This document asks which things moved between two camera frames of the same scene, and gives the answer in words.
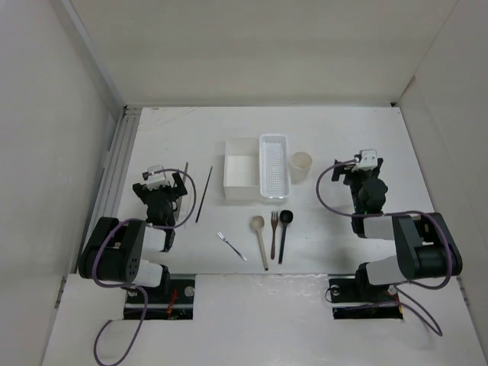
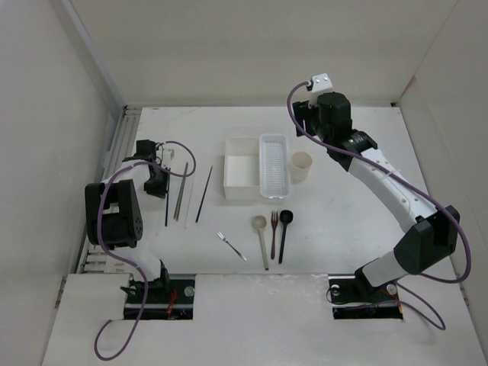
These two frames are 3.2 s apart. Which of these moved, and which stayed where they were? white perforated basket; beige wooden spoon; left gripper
Moved: left gripper
Stayed: white perforated basket; beige wooden spoon
